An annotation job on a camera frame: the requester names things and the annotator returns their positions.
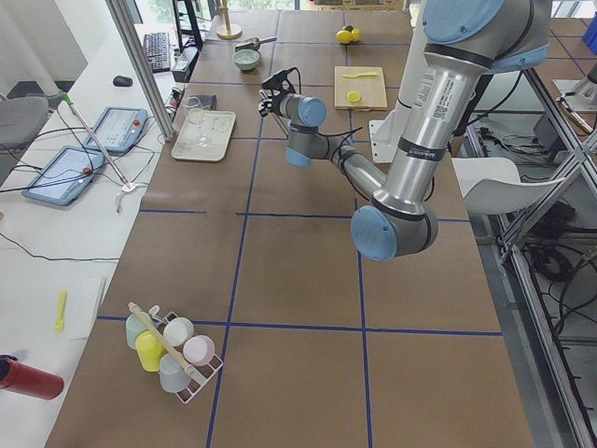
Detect green bowl of ice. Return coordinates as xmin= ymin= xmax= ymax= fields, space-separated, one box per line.
xmin=232 ymin=49 xmax=261 ymax=72

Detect yellow plastic knife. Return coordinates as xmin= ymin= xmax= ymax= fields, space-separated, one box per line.
xmin=341 ymin=72 xmax=379 ymax=79

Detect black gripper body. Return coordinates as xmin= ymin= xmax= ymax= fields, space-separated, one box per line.
xmin=267 ymin=92 xmax=287 ymax=118

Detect small yellow plastic tool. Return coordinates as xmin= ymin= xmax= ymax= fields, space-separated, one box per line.
xmin=54 ymin=290 xmax=68 ymax=333

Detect white wire cup rack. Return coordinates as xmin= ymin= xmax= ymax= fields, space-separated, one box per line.
xmin=148 ymin=305 xmax=223 ymax=404

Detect steel ice scoop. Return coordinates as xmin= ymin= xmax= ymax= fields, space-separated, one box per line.
xmin=234 ymin=36 xmax=277 ymax=51

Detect green cup in rack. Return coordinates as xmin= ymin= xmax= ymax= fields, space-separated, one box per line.
xmin=125 ymin=314 xmax=147 ymax=350

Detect near blue teach pendant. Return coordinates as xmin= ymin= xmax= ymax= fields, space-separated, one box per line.
xmin=21 ymin=146 xmax=105 ymax=206

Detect yellow cup in rack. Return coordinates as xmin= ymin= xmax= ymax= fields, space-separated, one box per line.
xmin=134 ymin=330 xmax=165 ymax=372

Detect black keyboard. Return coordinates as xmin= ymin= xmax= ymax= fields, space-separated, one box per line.
xmin=143 ymin=32 xmax=171 ymax=73

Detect yellow lemon left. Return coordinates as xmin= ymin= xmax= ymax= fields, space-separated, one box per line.
xmin=336 ymin=29 xmax=353 ymax=45

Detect red bottle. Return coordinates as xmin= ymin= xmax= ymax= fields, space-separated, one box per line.
xmin=1 ymin=356 xmax=64 ymax=400

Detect white chair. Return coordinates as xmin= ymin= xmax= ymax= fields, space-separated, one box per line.
xmin=451 ymin=157 xmax=565 ymax=215

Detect black computer mouse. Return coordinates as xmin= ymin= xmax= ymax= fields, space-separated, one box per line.
xmin=112 ymin=76 xmax=132 ymax=88

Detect cream bear tray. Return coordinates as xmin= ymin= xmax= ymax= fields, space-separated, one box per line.
xmin=171 ymin=111 xmax=236 ymax=162

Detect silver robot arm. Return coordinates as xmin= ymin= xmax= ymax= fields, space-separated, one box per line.
xmin=258 ymin=1 xmax=551 ymax=260

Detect white cup in rack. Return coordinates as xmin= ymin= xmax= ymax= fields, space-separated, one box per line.
xmin=163 ymin=316 xmax=194 ymax=347

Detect pink cup in rack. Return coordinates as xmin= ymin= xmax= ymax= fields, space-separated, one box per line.
xmin=183 ymin=335 xmax=215 ymax=367

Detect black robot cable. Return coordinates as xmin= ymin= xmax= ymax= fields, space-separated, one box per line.
xmin=284 ymin=67 xmax=374 ymax=206

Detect yellow lemon upper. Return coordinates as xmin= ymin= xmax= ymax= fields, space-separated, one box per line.
xmin=351 ymin=28 xmax=361 ymax=42

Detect yellow lemon slices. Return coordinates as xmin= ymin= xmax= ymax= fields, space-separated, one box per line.
xmin=346 ymin=91 xmax=361 ymax=104

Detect far blue teach pendant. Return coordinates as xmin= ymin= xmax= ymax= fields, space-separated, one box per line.
xmin=92 ymin=106 xmax=148 ymax=155

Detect clear wine glass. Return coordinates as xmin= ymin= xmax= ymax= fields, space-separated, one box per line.
xmin=183 ymin=96 xmax=210 ymax=147

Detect wooden cup tree stand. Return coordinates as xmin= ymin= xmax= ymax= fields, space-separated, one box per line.
xmin=216 ymin=0 xmax=243 ymax=40

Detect bamboo cutting board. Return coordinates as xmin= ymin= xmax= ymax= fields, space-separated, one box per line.
xmin=334 ymin=66 xmax=388 ymax=111

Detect grey cup in rack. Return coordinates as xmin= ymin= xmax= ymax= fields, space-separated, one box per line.
xmin=159 ymin=354 xmax=190 ymax=393

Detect aluminium frame post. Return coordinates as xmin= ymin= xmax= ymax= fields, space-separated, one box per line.
xmin=104 ymin=0 xmax=174 ymax=142

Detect blue teach pendant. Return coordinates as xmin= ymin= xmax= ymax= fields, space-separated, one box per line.
xmin=21 ymin=146 xmax=105 ymax=206
xmin=92 ymin=106 xmax=148 ymax=155

